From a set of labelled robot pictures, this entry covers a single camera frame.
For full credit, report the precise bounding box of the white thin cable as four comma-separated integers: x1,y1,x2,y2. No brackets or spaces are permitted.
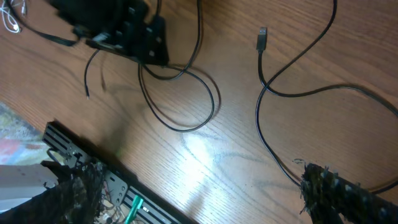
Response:
0,0,29,34

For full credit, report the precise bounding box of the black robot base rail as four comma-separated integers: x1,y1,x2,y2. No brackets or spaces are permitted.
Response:
42,121,196,224

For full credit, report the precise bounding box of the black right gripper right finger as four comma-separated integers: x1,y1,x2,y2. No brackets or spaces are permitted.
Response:
294,159,397,223

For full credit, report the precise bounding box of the black left camera cable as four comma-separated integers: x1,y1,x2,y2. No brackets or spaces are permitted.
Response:
6,0,78,47

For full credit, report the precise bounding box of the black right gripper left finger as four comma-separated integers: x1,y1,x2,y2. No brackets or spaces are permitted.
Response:
1,161,106,223

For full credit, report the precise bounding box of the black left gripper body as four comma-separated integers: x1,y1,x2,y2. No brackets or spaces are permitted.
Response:
73,0,169,66

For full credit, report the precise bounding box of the black thin cable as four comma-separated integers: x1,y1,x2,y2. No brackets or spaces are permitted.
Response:
254,0,398,195
83,0,216,134

